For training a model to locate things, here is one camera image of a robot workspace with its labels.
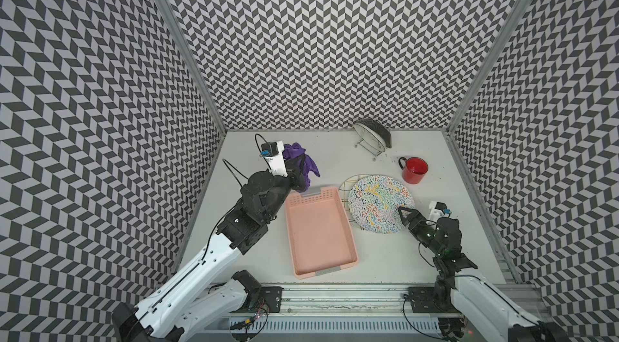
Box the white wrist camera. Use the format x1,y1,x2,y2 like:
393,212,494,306
428,201,451,223
260,140,288,177

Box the red mug dark rim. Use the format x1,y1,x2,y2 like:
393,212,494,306
398,156,429,185

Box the aluminium corner post right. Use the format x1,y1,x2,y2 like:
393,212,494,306
446,0,533,136

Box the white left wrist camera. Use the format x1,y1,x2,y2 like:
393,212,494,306
260,140,288,177

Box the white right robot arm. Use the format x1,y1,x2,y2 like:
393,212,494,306
398,203,569,341

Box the aluminium corner post left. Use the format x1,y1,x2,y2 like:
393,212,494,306
154,0,227,135

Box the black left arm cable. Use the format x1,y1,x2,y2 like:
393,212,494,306
221,133,269,188

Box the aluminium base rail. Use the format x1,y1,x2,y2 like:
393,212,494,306
194,284,483,341

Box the multicolour squiggle round plate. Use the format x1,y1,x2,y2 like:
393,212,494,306
348,175,415,234

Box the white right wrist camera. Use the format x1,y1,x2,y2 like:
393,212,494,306
428,201,451,223

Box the aluminium corner post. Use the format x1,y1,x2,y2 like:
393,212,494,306
446,0,533,136
154,0,227,135

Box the pink perforated plastic tray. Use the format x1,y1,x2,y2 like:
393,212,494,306
285,186,359,279

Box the purple microfibre cloth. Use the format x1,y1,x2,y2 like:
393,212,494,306
283,143,321,192

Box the chrome wire plate rack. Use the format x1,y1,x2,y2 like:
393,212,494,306
355,127,388,161

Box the white plate coloured stripes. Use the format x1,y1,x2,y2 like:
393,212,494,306
339,174,368,225

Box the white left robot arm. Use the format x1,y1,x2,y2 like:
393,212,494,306
112,166,306,341

